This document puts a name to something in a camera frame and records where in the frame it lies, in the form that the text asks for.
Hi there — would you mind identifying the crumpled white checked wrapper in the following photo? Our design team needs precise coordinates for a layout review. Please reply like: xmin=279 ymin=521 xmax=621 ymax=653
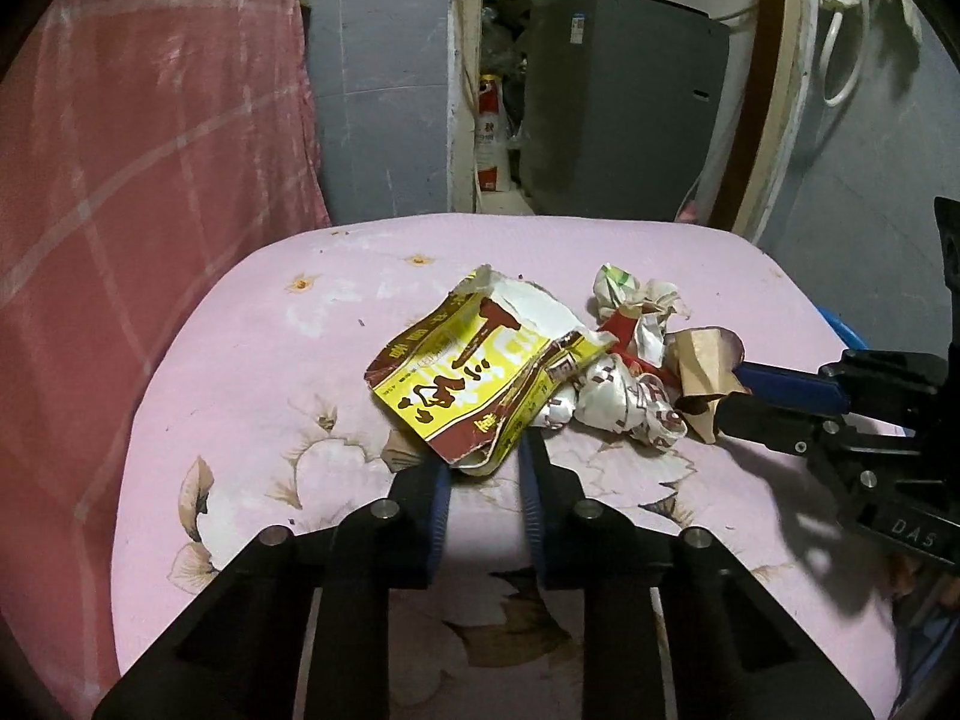
xmin=574 ymin=352 xmax=689 ymax=451

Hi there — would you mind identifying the red torn wrapper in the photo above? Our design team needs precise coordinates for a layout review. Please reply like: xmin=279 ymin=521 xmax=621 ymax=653
xmin=598 ymin=309 xmax=680 ymax=385

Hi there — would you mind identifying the small brown paper scrap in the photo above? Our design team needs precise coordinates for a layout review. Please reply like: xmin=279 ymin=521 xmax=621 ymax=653
xmin=381 ymin=427 xmax=421 ymax=475

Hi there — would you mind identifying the blue plastic basin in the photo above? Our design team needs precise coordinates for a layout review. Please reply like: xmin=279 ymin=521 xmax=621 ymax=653
xmin=814 ymin=304 xmax=871 ymax=350

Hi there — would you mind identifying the red white sack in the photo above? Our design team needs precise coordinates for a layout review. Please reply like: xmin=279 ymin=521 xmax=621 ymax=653
xmin=475 ymin=73 xmax=518 ymax=194

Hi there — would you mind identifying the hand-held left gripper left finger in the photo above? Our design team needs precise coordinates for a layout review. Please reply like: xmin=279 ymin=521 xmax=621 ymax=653
xmin=91 ymin=457 xmax=452 ymax=720

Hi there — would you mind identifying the grey washing machine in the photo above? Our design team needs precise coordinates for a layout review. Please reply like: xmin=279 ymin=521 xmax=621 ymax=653
xmin=521 ymin=0 xmax=730 ymax=222

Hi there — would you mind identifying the white hose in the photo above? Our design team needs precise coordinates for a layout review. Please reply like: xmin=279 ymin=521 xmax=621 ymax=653
xmin=817 ymin=0 xmax=901 ymax=106

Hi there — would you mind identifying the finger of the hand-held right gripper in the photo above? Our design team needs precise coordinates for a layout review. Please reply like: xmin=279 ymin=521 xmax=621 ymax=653
xmin=711 ymin=394 xmax=922 ymax=520
xmin=733 ymin=349 xmax=953 ymax=417

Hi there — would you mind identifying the yellow snack packet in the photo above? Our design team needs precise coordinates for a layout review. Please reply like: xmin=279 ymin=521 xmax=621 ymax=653
xmin=365 ymin=264 xmax=612 ymax=475

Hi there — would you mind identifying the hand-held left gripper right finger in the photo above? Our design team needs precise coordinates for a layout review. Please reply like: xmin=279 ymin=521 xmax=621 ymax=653
xmin=517 ymin=431 xmax=875 ymax=720

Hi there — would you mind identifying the wooden door frame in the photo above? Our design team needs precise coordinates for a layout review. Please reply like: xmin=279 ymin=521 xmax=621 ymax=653
xmin=448 ymin=0 xmax=815 ymax=241

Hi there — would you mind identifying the crumpled white paper wrapper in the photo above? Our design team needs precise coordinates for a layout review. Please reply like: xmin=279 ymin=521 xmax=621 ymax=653
xmin=592 ymin=264 xmax=691 ymax=361

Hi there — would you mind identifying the pink checked cloth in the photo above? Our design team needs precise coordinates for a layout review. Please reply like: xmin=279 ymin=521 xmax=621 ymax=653
xmin=0 ymin=0 xmax=332 ymax=691

